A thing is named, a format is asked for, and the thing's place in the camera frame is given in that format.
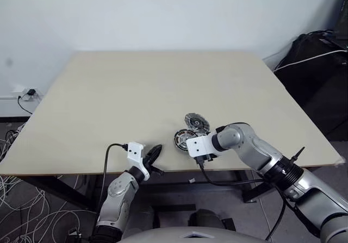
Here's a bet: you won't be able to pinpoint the black table frame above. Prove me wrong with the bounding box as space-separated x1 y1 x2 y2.
20 166 328 211

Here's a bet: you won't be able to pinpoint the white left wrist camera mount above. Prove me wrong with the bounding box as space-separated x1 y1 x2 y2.
127 142 150 180

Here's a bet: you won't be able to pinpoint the black cables on bag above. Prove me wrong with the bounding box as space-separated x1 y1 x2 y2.
306 29 337 39

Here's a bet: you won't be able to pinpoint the white floor cable tangle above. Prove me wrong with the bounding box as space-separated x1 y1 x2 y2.
0 128 85 243

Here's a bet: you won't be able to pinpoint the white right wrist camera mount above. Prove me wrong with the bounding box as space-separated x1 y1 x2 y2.
185 133 219 160

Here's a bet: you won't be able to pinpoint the white cable on bag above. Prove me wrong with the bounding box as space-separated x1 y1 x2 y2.
274 49 348 72

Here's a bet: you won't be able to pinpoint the grey robot torso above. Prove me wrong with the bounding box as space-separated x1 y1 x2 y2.
119 225 272 243

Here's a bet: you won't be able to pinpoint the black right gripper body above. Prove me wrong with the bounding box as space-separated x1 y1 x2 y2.
194 154 214 165

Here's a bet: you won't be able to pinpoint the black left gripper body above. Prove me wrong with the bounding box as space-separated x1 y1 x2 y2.
143 158 164 176

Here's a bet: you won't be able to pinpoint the large black bag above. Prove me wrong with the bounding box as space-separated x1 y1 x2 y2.
274 33 348 142

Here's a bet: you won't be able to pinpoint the dark rounded robot shape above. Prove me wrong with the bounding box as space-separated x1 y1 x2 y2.
188 208 222 229

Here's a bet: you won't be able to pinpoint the black power cord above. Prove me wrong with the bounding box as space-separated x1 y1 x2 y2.
17 95 34 115

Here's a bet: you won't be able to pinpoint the dark grey rounded shape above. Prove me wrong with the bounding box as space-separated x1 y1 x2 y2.
140 207 156 228

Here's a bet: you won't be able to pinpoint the black laptop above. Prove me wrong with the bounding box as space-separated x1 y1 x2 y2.
335 0 348 42

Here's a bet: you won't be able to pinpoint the silver finned motor housing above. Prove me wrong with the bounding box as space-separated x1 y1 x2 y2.
184 113 210 135

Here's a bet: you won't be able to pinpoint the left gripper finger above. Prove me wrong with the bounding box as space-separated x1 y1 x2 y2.
148 147 164 163
146 144 164 160

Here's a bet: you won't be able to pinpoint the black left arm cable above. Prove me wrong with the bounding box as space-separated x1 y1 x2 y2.
101 143 129 209

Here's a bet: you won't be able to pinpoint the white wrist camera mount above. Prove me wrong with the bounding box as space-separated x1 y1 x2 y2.
185 133 219 160
127 142 150 180

